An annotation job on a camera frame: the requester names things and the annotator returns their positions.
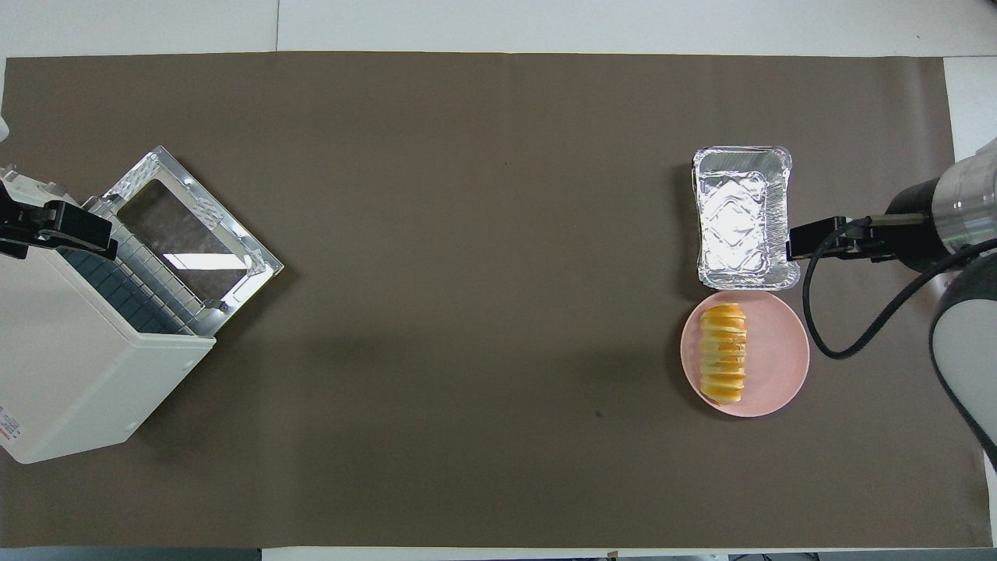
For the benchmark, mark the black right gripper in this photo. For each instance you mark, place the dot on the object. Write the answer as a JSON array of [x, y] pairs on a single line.
[[915, 226]]

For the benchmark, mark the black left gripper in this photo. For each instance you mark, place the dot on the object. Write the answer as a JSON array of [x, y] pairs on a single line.
[[15, 226]]

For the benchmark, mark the aluminium foil tray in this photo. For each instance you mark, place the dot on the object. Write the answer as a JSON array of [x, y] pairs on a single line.
[[740, 218]]

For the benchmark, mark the sliced golden bread loaf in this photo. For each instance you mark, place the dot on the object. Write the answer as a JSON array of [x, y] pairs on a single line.
[[723, 354]]

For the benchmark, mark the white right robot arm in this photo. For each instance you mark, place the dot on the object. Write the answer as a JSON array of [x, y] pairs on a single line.
[[966, 327]]

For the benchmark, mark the glass oven door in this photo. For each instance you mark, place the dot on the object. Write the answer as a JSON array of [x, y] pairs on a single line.
[[187, 234]]

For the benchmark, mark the cream toaster oven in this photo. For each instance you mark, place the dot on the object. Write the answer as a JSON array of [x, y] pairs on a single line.
[[70, 366]]

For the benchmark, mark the pink round plate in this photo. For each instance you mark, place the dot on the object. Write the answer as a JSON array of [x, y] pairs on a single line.
[[779, 351]]

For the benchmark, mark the brown table mat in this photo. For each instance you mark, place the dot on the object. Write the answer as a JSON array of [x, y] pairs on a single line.
[[467, 312]]

